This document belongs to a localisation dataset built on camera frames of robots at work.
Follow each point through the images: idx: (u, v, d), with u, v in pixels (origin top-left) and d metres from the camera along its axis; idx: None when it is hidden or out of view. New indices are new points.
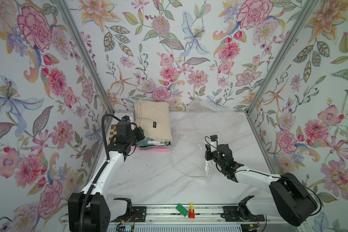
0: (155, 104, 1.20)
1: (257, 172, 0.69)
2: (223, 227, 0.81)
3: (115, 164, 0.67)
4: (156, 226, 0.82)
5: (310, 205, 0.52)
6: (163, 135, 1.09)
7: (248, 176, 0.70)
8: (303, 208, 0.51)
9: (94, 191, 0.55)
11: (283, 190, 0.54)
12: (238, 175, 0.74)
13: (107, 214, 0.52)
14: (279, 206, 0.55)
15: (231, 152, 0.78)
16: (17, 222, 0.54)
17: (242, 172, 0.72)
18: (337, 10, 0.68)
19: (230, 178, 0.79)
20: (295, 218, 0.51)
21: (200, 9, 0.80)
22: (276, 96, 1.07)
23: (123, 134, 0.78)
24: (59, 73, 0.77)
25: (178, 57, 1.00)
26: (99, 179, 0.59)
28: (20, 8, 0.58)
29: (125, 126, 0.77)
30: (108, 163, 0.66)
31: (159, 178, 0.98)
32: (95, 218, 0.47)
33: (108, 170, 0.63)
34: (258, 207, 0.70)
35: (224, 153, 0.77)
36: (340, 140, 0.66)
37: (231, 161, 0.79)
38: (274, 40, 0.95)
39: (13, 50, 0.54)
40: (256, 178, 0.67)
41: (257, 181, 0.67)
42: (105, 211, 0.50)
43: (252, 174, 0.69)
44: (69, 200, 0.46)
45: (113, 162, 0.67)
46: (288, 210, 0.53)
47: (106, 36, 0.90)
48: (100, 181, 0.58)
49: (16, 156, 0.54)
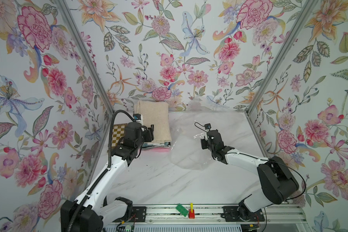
0: (155, 104, 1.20)
1: (246, 155, 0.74)
2: (223, 227, 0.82)
3: (116, 172, 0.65)
4: (156, 226, 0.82)
5: (292, 187, 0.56)
6: (161, 137, 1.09)
7: (238, 158, 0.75)
8: (286, 188, 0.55)
9: (87, 203, 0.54)
11: (270, 172, 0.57)
12: (227, 157, 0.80)
13: (99, 225, 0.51)
14: (265, 187, 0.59)
15: (219, 136, 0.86)
16: (17, 222, 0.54)
17: (232, 155, 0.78)
18: (337, 10, 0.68)
19: (221, 160, 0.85)
20: (278, 198, 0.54)
21: (200, 10, 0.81)
22: (276, 96, 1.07)
23: (130, 137, 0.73)
24: (59, 73, 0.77)
25: (178, 57, 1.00)
26: (95, 189, 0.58)
28: (20, 8, 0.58)
29: (134, 130, 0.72)
30: (107, 171, 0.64)
31: (159, 178, 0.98)
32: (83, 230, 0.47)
33: (106, 181, 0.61)
34: (254, 200, 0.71)
35: (212, 137, 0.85)
36: (340, 140, 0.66)
37: (222, 144, 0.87)
38: (274, 40, 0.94)
39: (13, 50, 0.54)
40: (246, 161, 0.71)
41: (248, 165, 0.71)
42: (95, 224, 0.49)
43: (243, 156, 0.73)
44: (62, 208, 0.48)
45: (112, 170, 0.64)
46: (272, 191, 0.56)
47: (106, 36, 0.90)
48: (95, 191, 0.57)
49: (16, 156, 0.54)
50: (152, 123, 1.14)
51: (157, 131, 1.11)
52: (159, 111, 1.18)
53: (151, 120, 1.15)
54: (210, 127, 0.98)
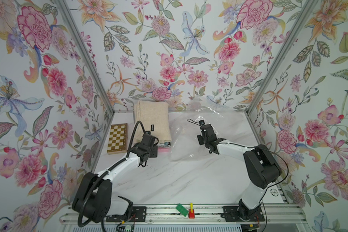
0: (155, 104, 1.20)
1: (235, 144, 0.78)
2: (223, 227, 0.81)
3: (130, 164, 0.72)
4: (156, 226, 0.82)
5: (274, 171, 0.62)
6: (161, 137, 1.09)
7: (227, 148, 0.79)
8: (268, 172, 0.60)
9: (106, 177, 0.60)
11: (255, 158, 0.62)
12: (219, 147, 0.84)
13: (107, 206, 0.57)
14: (251, 172, 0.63)
15: (211, 127, 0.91)
16: (17, 222, 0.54)
17: (223, 144, 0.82)
18: (337, 10, 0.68)
19: (213, 150, 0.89)
20: (261, 181, 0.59)
21: (200, 10, 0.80)
22: (276, 96, 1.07)
23: (145, 143, 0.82)
24: (59, 73, 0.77)
25: (178, 57, 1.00)
26: (114, 169, 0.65)
28: (20, 8, 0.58)
29: (151, 138, 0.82)
30: (124, 160, 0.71)
31: (159, 178, 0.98)
32: (95, 204, 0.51)
33: (123, 167, 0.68)
34: (251, 195, 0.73)
35: (205, 129, 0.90)
36: (340, 140, 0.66)
37: (213, 136, 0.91)
38: (274, 40, 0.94)
39: (13, 50, 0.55)
40: (235, 149, 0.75)
41: (237, 152, 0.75)
42: (105, 202, 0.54)
43: (231, 145, 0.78)
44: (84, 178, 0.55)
45: (129, 162, 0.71)
46: (257, 175, 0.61)
47: (106, 36, 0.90)
48: (114, 170, 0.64)
49: (16, 156, 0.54)
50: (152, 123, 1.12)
51: (157, 131, 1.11)
52: (158, 110, 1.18)
53: (150, 120, 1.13)
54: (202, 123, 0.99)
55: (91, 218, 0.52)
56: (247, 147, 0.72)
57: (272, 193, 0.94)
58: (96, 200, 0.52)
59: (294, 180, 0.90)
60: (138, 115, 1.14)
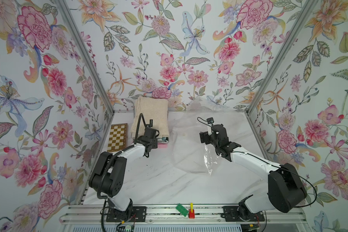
0: (155, 100, 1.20)
1: (255, 157, 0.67)
2: (223, 227, 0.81)
3: (138, 150, 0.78)
4: (156, 226, 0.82)
5: (300, 195, 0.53)
6: (159, 131, 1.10)
7: (244, 159, 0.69)
8: (294, 197, 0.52)
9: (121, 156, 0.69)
11: (281, 181, 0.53)
12: (233, 156, 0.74)
13: (121, 181, 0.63)
14: (272, 194, 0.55)
15: (224, 130, 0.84)
16: (17, 222, 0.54)
17: (238, 154, 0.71)
18: (337, 10, 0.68)
19: (225, 156, 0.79)
20: (285, 206, 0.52)
21: (200, 9, 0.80)
22: (276, 96, 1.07)
23: (148, 136, 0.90)
24: (59, 73, 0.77)
25: (178, 57, 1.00)
26: (126, 150, 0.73)
28: (20, 8, 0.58)
29: (152, 131, 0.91)
30: (133, 145, 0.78)
31: (159, 178, 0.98)
32: (112, 177, 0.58)
33: (132, 151, 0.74)
34: (255, 201, 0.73)
35: (217, 131, 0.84)
36: (340, 140, 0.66)
37: (225, 139, 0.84)
38: (274, 40, 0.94)
39: (13, 50, 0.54)
40: (254, 164, 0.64)
41: (255, 167, 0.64)
42: (120, 177, 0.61)
43: (250, 158, 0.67)
44: (101, 156, 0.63)
45: (137, 147, 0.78)
46: (280, 198, 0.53)
47: (106, 35, 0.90)
48: (126, 152, 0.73)
49: (16, 156, 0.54)
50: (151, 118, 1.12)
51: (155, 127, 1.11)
52: (157, 106, 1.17)
53: (149, 115, 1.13)
54: (212, 122, 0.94)
55: (108, 192, 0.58)
56: (270, 165, 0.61)
57: None
58: (113, 174, 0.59)
59: None
60: (137, 111, 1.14)
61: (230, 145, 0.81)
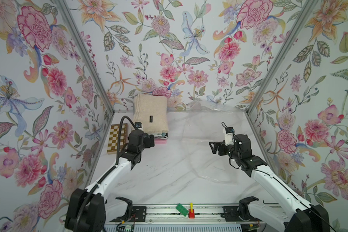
0: (154, 96, 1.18)
1: (282, 186, 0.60)
2: (222, 227, 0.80)
3: (121, 171, 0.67)
4: (156, 226, 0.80)
5: None
6: (158, 126, 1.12)
7: (268, 183, 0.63)
8: None
9: (97, 191, 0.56)
11: (308, 226, 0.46)
12: (254, 173, 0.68)
13: (103, 218, 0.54)
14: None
15: (250, 141, 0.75)
16: (17, 222, 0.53)
17: (262, 175, 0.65)
18: (337, 9, 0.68)
19: (246, 170, 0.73)
20: None
21: (200, 9, 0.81)
22: (276, 96, 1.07)
23: (134, 143, 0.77)
24: (59, 73, 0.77)
25: (178, 57, 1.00)
26: (105, 180, 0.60)
28: (20, 8, 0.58)
29: (138, 137, 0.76)
30: (115, 168, 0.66)
31: (159, 178, 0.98)
32: (90, 218, 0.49)
33: (114, 175, 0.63)
34: (263, 214, 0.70)
35: (240, 141, 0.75)
36: (340, 140, 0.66)
37: (249, 152, 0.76)
38: (274, 40, 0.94)
39: (12, 50, 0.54)
40: (280, 194, 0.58)
41: (279, 197, 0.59)
42: (101, 214, 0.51)
43: (276, 185, 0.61)
44: (73, 196, 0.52)
45: (120, 168, 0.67)
46: None
47: (106, 35, 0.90)
48: (104, 182, 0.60)
49: (16, 156, 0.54)
50: (151, 115, 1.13)
51: (154, 123, 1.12)
52: (157, 103, 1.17)
53: (149, 111, 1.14)
54: (233, 131, 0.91)
55: None
56: (299, 201, 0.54)
57: None
58: (90, 215, 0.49)
59: (294, 180, 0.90)
60: (137, 108, 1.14)
61: (253, 159, 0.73)
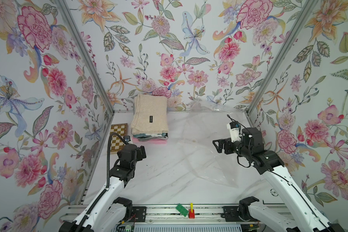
0: (154, 96, 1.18)
1: (298, 196, 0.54)
2: (222, 227, 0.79)
3: (113, 193, 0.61)
4: (156, 226, 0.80)
5: None
6: (158, 126, 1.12)
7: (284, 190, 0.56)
8: None
9: (86, 223, 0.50)
11: None
12: (268, 174, 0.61)
13: None
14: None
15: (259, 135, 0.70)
16: (17, 222, 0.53)
17: (278, 180, 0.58)
18: (337, 9, 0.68)
19: (259, 167, 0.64)
20: None
21: (200, 10, 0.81)
22: (276, 96, 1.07)
23: (126, 159, 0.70)
24: (59, 73, 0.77)
25: (178, 57, 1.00)
26: (94, 208, 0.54)
28: (20, 8, 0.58)
29: (131, 152, 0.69)
30: (106, 191, 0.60)
31: (159, 178, 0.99)
32: None
33: (106, 200, 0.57)
34: (266, 219, 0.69)
35: (250, 134, 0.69)
36: (340, 140, 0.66)
37: (260, 146, 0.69)
38: (274, 40, 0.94)
39: (13, 50, 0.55)
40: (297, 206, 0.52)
41: (293, 207, 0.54)
42: None
43: (294, 195, 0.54)
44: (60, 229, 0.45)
45: (110, 191, 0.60)
46: None
47: (106, 36, 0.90)
48: (94, 210, 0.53)
49: (16, 156, 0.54)
50: (151, 115, 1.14)
51: (154, 124, 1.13)
52: (157, 104, 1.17)
53: (149, 111, 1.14)
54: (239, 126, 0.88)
55: None
56: (318, 219, 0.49)
57: (272, 193, 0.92)
58: None
59: (294, 181, 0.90)
60: (137, 107, 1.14)
61: (268, 154, 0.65)
